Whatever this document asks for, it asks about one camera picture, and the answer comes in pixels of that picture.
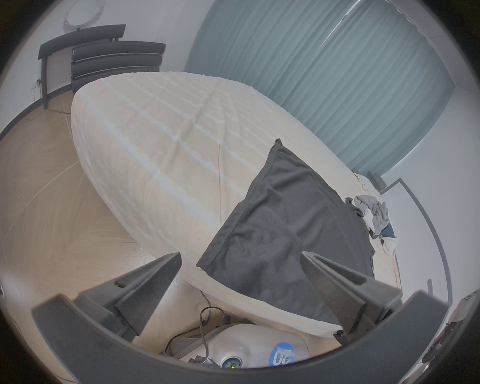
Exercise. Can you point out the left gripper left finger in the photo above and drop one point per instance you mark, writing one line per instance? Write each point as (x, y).
(150, 296)

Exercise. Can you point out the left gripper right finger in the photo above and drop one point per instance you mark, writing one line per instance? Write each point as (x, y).
(337, 300)

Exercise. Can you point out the black T-shirt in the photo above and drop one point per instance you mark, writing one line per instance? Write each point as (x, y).
(285, 225)

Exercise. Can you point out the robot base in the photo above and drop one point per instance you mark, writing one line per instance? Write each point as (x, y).
(240, 345)

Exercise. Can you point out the pile of clothes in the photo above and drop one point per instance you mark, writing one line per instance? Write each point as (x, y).
(377, 217)

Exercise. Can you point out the white printed pillow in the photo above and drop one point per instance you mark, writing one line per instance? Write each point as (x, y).
(362, 182)

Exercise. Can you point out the grey bedside table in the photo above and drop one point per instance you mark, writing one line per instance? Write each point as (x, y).
(377, 179)

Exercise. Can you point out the bed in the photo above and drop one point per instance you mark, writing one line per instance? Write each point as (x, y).
(168, 142)

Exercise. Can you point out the blue-green curtain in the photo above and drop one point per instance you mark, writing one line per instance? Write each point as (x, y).
(318, 75)

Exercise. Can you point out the black chest of drawers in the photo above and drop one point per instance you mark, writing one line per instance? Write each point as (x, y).
(116, 60)

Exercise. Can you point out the black desk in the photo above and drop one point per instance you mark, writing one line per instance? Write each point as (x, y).
(82, 35)

